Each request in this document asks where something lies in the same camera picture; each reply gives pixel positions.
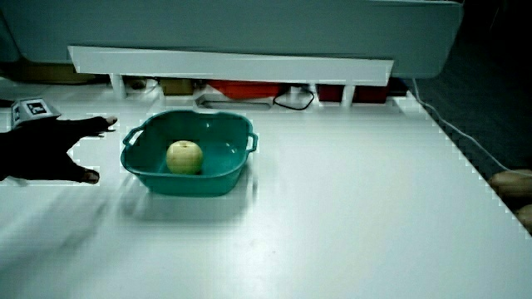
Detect person's left hand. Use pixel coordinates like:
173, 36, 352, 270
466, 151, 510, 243
0, 96, 119, 185

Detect teal plastic plate with handles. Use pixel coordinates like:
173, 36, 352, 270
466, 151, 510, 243
120, 109, 259, 198

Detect dark red box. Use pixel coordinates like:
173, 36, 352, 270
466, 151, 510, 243
316, 84, 346, 103
352, 85, 391, 105

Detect brown cardboard box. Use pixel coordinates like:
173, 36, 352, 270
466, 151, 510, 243
0, 60, 99, 86

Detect white desk shelf riser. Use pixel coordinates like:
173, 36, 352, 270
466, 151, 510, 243
67, 45, 395, 105

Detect black cable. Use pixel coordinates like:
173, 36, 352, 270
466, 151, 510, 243
272, 86, 316, 111

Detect olive brown box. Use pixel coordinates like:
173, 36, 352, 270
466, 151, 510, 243
159, 78, 195, 97

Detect tan rounded object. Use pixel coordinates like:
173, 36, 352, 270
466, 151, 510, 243
487, 169, 532, 199
515, 203, 532, 234

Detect flat grey tray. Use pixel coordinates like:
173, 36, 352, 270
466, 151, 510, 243
194, 96, 274, 112

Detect white cable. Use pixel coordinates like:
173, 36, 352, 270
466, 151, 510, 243
411, 77, 532, 179

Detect yellow-green apple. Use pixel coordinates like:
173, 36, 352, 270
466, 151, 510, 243
165, 140, 204, 176

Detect large pale grey panel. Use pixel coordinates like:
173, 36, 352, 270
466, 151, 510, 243
0, 0, 465, 80

